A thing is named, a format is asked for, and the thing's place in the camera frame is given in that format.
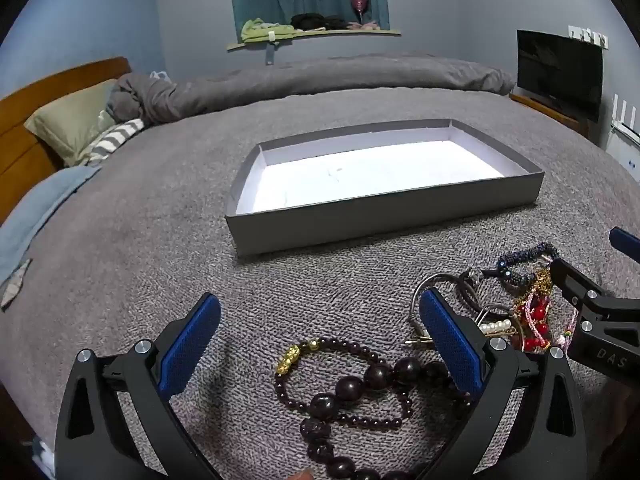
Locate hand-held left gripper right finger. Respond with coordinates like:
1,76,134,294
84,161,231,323
419,289,588,480

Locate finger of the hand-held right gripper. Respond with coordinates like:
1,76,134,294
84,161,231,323
550,257,640,376
609,226,640,259

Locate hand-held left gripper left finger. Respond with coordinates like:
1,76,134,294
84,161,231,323
54,292,222,480

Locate white pearl bracelet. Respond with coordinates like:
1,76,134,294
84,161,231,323
477,319,518,336

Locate silver metal ring bangle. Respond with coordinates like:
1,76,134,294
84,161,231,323
410,274,483,336

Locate black cord bracelet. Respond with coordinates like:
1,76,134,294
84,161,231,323
457,267,508,311

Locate red bead bracelet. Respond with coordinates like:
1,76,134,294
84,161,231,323
512,292,551,353

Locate gold chain bracelet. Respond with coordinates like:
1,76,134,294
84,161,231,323
515,267,553,311

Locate blue beaded bracelet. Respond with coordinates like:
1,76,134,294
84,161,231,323
496,242,559,288

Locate small dark bead bracelet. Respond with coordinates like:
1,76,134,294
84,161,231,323
272,336,416,433

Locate large dark wooden bead bracelet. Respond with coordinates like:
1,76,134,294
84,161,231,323
299,357,473,480

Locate grey cardboard box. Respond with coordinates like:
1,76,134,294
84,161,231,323
224,118,546,259

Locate white appliance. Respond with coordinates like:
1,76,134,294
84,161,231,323
605,92,640,181

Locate grey bedspread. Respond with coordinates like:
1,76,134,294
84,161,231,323
0,87,640,480

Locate wooden television stand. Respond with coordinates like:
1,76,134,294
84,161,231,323
509,92,593,138

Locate black television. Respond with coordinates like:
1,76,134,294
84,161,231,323
516,29,604,122

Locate small plaid cloth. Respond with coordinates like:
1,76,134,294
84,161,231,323
0,258,32,311

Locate light blue blanket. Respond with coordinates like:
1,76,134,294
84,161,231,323
0,165,103,286

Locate grey striped pillow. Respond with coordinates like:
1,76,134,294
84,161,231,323
80,118,147,167

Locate olive green pillow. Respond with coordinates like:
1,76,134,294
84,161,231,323
23,79,121,168

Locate grey duvet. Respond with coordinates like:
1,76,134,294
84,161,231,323
106,52,516,126

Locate wooden headboard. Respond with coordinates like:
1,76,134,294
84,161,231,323
0,56,132,226

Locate green cloth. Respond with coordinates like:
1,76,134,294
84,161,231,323
241,18,296,43

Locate wooden window sill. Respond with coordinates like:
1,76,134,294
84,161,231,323
226,27,402,52

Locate black cloth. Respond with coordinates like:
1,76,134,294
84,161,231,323
291,11,348,31

